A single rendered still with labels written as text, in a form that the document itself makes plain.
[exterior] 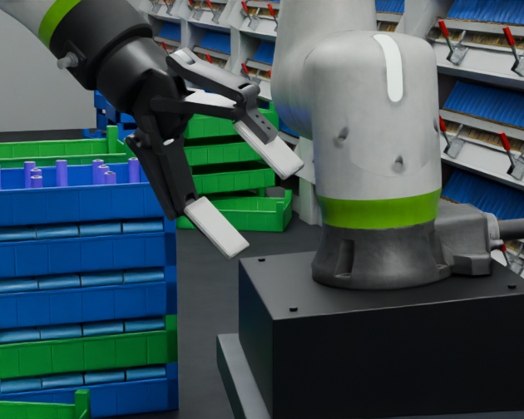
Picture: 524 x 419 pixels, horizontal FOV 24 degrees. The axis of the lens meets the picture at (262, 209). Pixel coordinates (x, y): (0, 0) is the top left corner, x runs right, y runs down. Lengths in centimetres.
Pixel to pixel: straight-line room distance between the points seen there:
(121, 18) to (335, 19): 26
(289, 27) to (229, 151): 205
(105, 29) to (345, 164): 27
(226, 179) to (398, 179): 222
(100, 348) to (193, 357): 35
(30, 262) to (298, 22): 70
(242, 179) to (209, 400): 148
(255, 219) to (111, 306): 140
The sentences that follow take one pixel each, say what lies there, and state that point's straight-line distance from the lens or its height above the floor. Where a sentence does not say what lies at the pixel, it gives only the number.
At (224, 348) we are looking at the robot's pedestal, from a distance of 138.
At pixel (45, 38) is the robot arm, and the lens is 124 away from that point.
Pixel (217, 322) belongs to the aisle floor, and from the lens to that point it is 245.
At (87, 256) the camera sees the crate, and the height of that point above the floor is 26.
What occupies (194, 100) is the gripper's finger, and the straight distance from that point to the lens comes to 116.
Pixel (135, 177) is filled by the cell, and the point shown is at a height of 36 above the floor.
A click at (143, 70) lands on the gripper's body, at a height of 60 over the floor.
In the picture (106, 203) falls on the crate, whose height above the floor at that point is 35.
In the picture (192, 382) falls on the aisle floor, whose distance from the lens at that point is 211.
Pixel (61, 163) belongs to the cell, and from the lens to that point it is 201.
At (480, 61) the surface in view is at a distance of 242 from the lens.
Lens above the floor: 70
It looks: 11 degrees down
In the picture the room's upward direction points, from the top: straight up
